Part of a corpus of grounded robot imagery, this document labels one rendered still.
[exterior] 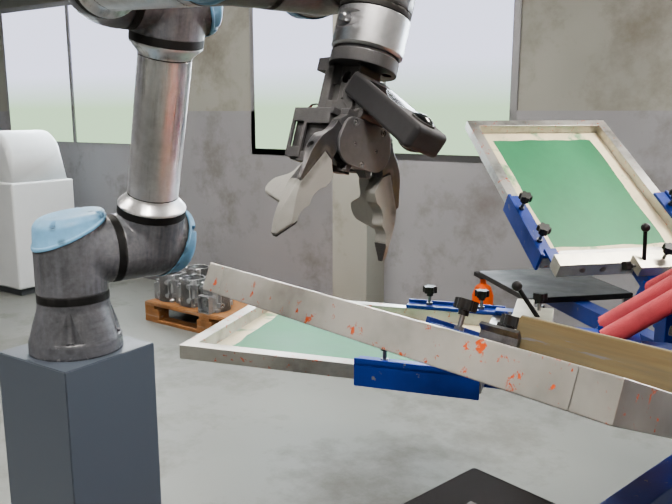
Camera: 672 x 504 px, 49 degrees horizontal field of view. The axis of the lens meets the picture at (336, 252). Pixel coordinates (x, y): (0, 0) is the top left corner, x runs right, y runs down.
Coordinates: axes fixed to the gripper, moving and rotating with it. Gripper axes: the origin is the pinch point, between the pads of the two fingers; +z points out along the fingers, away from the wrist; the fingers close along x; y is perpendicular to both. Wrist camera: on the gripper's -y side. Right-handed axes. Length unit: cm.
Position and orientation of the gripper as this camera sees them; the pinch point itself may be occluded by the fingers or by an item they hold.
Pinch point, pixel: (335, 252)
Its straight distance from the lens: 73.0
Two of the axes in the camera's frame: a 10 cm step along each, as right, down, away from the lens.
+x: -7.1, -1.7, -6.8
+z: -2.2, 9.8, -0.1
